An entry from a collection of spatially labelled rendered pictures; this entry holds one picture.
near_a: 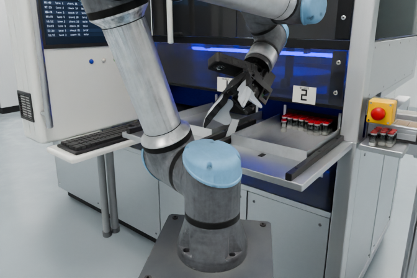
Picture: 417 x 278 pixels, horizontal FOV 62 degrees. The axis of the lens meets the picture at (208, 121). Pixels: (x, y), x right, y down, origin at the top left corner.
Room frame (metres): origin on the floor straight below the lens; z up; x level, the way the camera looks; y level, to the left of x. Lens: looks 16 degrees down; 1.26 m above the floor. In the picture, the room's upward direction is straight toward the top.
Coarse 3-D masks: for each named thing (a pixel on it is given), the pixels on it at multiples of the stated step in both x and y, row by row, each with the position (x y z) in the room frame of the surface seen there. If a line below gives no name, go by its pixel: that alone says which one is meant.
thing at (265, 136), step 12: (264, 120) 1.24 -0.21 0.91; (276, 120) 1.31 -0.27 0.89; (240, 132) 1.11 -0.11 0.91; (252, 132) 1.17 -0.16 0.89; (264, 132) 1.19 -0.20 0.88; (276, 132) 1.19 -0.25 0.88; (288, 132) 1.19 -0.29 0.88; (300, 132) 1.19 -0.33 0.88; (336, 132) 1.10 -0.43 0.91; (240, 144) 1.05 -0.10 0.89; (252, 144) 1.02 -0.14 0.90; (264, 144) 0.99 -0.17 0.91; (276, 144) 0.97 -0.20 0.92; (288, 144) 1.06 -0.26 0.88; (300, 144) 1.06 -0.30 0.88; (312, 144) 1.06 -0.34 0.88; (324, 144) 1.02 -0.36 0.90; (288, 156) 0.95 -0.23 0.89; (300, 156) 0.92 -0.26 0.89
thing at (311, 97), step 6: (294, 90) 1.22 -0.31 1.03; (300, 90) 1.20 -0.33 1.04; (312, 90) 1.18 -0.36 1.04; (294, 96) 1.22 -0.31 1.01; (300, 96) 1.20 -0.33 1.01; (306, 96) 1.19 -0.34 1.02; (312, 96) 1.17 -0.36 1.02; (300, 102) 1.20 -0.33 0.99; (306, 102) 1.19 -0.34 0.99; (312, 102) 1.17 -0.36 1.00
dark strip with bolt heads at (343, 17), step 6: (342, 0) 1.14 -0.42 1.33; (348, 0) 1.13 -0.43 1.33; (342, 6) 1.14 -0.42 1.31; (348, 6) 1.12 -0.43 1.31; (342, 12) 1.13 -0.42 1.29; (348, 12) 1.12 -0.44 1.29; (336, 18) 1.14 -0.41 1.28; (342, 18) 1.13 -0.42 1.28; (348, 18) 1.12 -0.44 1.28; (336, 24) 1.14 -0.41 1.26; (342, 24) 1.13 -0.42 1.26; (348, 24) 1.12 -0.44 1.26; (336, 30) 1.14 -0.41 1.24; (342, 30) 1.13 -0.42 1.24; (348, 30) 1.12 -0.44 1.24; (336, 36) 1.14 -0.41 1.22; (342, 36) 1.13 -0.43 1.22; (348, 36) 1.12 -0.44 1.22
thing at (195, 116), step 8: (208, 104) 1.52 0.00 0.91; (184, 112) 1.39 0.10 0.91; (192, 112) 1.43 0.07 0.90; (200, 112) 1.48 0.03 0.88; (256, 112) 1.36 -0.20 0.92; (192, 120) 1.35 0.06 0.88; (200, 120) 1.35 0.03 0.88; (240, 120) 1.26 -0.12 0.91; (256, 120) 1.36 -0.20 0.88; (192, 128) 1.18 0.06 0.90; (200, 128) 1.15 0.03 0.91; (208, 128) 1.13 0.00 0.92; (216, 128) 1.14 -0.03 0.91; (224, 128) 1.18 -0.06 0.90; (200, 136) 1.15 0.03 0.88
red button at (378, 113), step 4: (376, 108) 1.02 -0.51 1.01; (380, 108) 1.02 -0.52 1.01; (372, 112) 1.02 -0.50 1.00; (376, 112) 1.01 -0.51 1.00; (380, 112) 1.01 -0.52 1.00; (384, 112) 1.01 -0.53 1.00; (372, 116) 1.02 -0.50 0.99; (376, 116) 1.01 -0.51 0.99; (380, 116) 1.01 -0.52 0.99; (384, 116) 1.01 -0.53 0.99
